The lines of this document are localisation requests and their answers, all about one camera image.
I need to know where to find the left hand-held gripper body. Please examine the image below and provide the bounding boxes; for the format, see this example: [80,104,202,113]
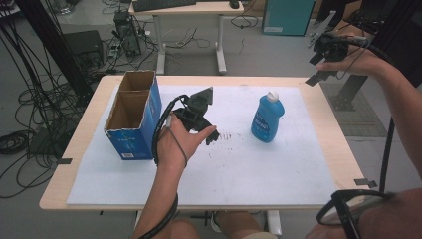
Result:
[172,87,214,133]

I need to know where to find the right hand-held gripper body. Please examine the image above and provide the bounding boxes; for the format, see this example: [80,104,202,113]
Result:
[307,10,369,64]

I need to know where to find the blue plastic bottle white cap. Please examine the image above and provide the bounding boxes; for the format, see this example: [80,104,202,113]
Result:
[250,91,286,144]

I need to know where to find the blue cardboard box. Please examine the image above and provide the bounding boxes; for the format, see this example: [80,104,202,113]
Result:
[104,69,163,161]

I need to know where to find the person's right hand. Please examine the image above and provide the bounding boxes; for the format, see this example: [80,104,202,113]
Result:
[315,44,387,79]

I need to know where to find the person's left hand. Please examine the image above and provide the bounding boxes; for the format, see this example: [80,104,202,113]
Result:
[156,114,218,170]

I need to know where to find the white foam mat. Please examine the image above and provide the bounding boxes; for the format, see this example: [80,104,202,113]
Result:
[66,84,337,207]

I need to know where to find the teal cabinet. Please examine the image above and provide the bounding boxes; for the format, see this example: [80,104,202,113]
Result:
[262,0,317,37]

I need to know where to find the grey floor mat tan border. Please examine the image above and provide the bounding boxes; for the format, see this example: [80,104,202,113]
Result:
[319,83,389,137]

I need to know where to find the white shoe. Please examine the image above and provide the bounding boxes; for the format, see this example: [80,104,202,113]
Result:
[209,211,224,234]

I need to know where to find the person's right leg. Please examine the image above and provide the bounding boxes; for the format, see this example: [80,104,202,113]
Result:
[217,211,267,239]

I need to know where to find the person's leg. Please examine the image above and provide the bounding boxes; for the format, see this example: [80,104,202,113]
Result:
[167,217,202,239]
[217,211,267,239]

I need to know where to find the person's left leg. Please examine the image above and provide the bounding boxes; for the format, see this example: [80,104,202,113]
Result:
[167,217,202,239]

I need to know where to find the white power strip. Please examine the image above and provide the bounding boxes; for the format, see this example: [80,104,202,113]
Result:
[107,43,120,59]

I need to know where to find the black computer tower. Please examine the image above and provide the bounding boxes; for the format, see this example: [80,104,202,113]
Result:
[112,9,142,58]

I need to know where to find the wooden desk with white legs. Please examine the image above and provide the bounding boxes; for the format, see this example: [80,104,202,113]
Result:
[128,0,245,76]

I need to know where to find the black keyboard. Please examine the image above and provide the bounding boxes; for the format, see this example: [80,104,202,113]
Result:
[131,0,197,13]

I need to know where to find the light wooden table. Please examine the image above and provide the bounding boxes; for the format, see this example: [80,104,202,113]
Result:
[39,74,370,237]

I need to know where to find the black case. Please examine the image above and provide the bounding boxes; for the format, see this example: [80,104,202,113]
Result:
[63,29,106,68]

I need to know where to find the black-framed glasses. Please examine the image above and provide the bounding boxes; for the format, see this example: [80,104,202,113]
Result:
[316,188,396,239]

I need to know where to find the person's face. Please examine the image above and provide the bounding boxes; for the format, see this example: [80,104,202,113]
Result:
[305,187,422,239]

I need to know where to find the thin grey cable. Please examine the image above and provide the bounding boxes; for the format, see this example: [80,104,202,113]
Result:
[165,114,189,167]

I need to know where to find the black spiral-wrapped cable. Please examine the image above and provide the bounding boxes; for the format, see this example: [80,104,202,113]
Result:
[137,94,191,239]
[344,34,396,193]

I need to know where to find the bundle of black floor cables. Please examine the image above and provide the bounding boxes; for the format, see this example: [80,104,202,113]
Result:
[0,19,98,200]

